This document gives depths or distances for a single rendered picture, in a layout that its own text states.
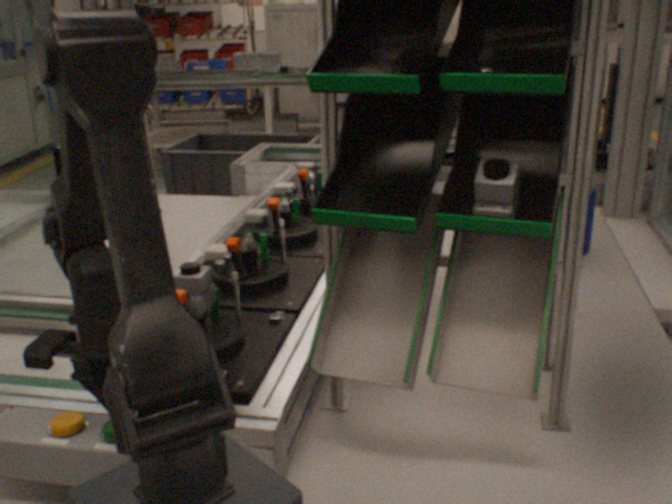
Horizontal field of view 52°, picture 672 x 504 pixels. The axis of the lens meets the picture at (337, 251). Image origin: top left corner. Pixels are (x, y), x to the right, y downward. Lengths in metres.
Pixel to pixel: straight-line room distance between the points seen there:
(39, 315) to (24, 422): 0.36
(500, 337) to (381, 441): 0.24
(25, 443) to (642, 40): 1.65
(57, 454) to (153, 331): 0.38
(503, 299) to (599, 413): 0.28
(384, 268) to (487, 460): 0.29
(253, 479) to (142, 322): 0.17
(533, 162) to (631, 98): 1.08
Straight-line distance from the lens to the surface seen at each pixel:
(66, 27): 0.56
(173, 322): 0.56
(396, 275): 0.93
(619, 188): 2.02
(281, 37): 8.22
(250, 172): 2.20
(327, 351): 0.91
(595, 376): 1.21
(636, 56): 1.97
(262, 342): 1.03
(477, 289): 0.92
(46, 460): 0.93
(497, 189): 0.79
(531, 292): 0.92
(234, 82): 5.98
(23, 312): 1.32
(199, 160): 3.00
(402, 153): 0.93
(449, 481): 0.94
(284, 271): 1.23
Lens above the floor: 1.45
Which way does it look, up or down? 20 degrees down
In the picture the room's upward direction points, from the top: 1 degrees counter-clockwise
